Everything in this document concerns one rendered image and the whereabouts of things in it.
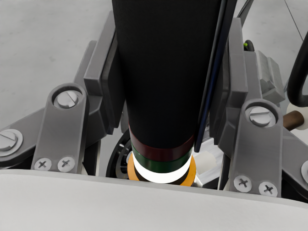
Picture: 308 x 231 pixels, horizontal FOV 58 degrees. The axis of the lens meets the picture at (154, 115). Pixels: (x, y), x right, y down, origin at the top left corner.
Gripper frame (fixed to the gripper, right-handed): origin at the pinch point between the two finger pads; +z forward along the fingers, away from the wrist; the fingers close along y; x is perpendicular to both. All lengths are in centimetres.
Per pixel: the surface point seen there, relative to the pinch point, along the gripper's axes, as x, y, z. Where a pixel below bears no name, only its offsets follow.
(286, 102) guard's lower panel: -133, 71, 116
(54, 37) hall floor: -149, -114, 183
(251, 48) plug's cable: -34, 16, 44
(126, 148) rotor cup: -26.7, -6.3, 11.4
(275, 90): -33.5, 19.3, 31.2
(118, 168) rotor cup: -27.5, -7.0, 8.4
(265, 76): -31.7, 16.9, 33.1
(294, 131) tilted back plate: -36.1, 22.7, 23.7
